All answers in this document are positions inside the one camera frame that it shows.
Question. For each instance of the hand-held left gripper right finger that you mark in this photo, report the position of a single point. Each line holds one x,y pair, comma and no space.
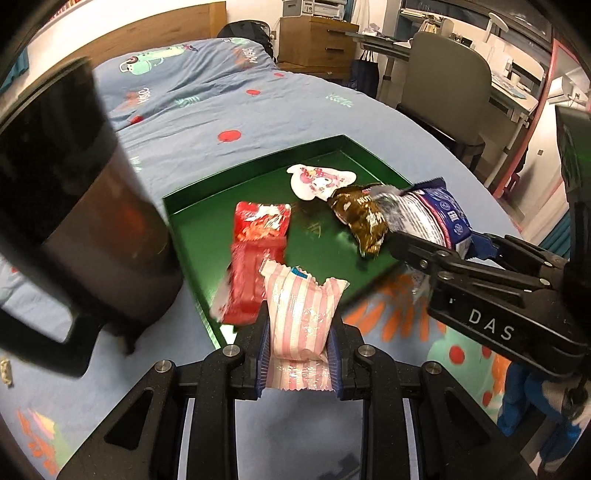
334,369

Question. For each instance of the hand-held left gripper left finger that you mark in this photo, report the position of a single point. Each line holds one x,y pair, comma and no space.
263,360

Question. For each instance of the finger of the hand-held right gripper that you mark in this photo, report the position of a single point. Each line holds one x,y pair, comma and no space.
482,245
425,254

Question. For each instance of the blue and white snack packet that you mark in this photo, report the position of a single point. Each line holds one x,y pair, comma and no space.
429,212

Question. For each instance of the pink striped snack packet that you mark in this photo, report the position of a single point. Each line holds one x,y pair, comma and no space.
300,314

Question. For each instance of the brown snack packet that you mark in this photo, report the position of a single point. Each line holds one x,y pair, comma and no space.
364,221

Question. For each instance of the small plain red packet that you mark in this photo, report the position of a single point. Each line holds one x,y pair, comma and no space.
254,277

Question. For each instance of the green tray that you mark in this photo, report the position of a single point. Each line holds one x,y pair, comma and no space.
203,217

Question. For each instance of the pink cartoon snack packet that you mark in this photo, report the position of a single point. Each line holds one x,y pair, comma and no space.
318,180

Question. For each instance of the red printed snack packet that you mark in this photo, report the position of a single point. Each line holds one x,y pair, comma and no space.
261,221

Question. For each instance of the white desk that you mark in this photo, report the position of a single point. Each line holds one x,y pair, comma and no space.
503,92

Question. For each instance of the grey chair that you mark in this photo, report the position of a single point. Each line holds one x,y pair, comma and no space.
443,83

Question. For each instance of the pink framed mirror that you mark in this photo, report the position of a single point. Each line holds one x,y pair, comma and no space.
547,78

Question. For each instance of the dark blue shopping bag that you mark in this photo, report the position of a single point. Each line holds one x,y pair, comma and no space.
364,76

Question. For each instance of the white desk lamp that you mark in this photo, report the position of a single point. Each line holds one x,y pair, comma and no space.
495,23

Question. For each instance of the black and grey kettle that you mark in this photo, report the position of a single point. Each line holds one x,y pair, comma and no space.
92,207

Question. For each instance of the wooden dresser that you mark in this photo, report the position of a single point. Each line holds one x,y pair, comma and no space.
314,41

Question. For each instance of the blue printed blanket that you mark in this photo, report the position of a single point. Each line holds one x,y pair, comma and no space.
231,92

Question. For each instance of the small gold candy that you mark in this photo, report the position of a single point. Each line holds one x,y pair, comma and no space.
5,371

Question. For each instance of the white printer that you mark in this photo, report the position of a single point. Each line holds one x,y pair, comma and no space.
314,8

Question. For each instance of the black backpack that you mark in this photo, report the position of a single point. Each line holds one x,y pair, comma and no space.
244,32

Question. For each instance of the wooden headboard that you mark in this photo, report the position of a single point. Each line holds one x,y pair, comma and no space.
161,23

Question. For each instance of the teal curtain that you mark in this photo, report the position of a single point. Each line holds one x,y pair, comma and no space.
16,69

